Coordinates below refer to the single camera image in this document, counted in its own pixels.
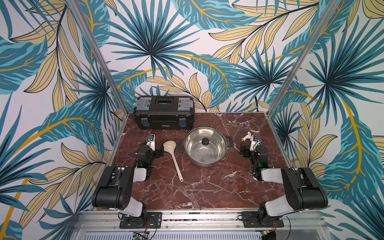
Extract beige plastic ladle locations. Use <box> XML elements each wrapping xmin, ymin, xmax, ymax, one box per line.
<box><xmin>163</xmin><ymin>141</ymin><xmax>184</xmax><ymax>182</ymax></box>

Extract glass pot lid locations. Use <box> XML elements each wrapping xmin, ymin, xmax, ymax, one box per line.
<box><xmin>183</xmin><ymin>127</ymin><xmax>228</xmax><ymax>165</ymax></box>

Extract stainless steel pot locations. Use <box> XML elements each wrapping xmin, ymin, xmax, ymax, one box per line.
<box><xmin>176</xmin><ymin>126</ymin><xmax>235</xmax><ymax>168</ymax></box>

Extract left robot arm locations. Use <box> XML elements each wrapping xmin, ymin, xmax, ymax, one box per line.
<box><xmin>92</xmin><ymin>145</ymin><xmax>164</xmax><ymax>218</ymax></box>

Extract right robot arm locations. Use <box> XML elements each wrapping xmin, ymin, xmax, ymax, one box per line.
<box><xmin>240</xmin><ymin>144</ymin><xmax>328</xmax><ymax>220</ymax></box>

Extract white faucet pipe fitting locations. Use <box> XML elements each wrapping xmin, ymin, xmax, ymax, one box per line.
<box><xmin>241</xmin><ymin>132</ymin><xmax>252</xmax><ymax>142</ymax></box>

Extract black plastic toolbox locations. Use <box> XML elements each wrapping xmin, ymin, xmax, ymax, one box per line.
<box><xmin>133</xmin><ymin>96</ymin><xmax>195</xmax><ymax>130</ymax></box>

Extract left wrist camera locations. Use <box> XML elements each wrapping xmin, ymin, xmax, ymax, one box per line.
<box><xmin>146</xmin><ymin>134</ymin><xmax>156</xmax><ymax>151</ymax></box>

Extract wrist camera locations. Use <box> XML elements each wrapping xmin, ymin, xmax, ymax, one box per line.
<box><xmin>146</xmin><ymin>134</ymin><xmax>156</xmax><ymax>151</ymax></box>
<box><xmin>250</xmin><ymin>135</ymin><xmax>261</xmax><ymax>151</ymax></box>

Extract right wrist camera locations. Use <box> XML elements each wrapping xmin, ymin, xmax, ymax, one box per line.
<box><xmin>250</xmin><ymin>135</ymin><xmax>261</xmax><ymax>151</ymax></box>

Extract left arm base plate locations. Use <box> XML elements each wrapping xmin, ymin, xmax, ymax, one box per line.
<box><xmin>120</xmin><ymin>212</ymin><xmax>163</xmax><ymax>229</ymax></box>

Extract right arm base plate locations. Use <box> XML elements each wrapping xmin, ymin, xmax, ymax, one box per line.
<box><xmin>237</xmin><ymin>212</ymin><xmax>284</xmax><ymax>229</ymax></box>

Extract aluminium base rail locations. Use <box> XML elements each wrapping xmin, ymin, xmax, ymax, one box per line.
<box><xmin>70</xmin><ymin>209</ymin><xmax>332</xmax><ymax>240</ymax></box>

